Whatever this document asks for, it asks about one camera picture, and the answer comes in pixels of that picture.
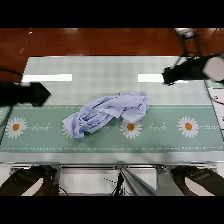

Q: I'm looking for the black cable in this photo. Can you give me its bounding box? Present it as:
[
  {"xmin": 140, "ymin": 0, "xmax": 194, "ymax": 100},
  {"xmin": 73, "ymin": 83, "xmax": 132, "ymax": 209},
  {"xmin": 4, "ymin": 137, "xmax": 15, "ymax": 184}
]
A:
[{"xmin": 110, "ymin": 171, "xmax": 126, "ymax": 197}]

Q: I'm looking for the silver frame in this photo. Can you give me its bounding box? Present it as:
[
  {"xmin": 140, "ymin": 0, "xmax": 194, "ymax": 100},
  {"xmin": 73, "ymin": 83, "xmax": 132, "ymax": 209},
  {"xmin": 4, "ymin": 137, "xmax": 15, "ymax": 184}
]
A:
[{"xmin": 0, "ymin": 161, "xmax": 224, "ymax": 197}]

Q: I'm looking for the light blue shirt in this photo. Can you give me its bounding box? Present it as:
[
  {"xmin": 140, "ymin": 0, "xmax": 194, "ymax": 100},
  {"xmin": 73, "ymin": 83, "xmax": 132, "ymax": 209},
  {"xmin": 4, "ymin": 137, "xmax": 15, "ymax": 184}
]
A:
[{"xmin": 61, "ymin": 89, "xmax": 152, "ymax": 140}]

